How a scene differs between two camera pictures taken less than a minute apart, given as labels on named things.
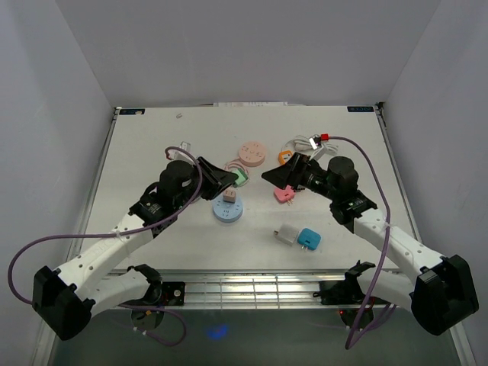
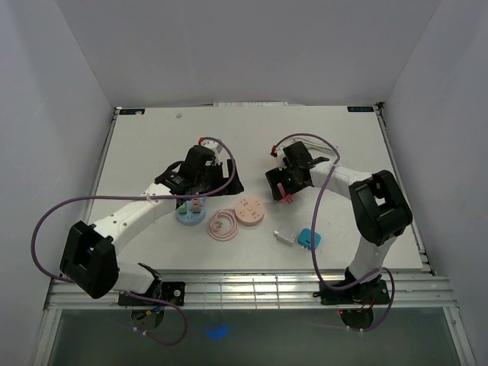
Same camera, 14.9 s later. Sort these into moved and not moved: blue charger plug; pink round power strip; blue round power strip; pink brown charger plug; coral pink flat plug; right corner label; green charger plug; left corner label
Moved: green charger plug; pink round power strip; pink brown charger plug; blue round power strip
Not moved: coral pink flat plug; right corner label; left corner label; blue charger plug
